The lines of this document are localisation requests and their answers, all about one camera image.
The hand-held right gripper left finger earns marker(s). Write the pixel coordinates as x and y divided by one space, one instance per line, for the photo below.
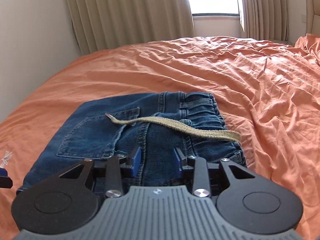
137 161

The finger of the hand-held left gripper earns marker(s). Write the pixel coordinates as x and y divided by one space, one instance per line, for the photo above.
5 182

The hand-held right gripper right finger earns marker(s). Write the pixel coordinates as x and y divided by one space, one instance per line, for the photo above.
177 163

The blue denim pants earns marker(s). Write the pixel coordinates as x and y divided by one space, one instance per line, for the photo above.
100 135

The beige webbing belt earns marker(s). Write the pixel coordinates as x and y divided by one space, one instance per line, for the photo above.
180 127

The orange bed sheet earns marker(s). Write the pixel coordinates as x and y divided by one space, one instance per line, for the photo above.
250 85

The beige pleated curtain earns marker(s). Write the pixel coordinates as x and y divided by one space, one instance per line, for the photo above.
130 12
265 7

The beige bed headboard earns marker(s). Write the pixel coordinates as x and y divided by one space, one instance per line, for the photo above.
313 12

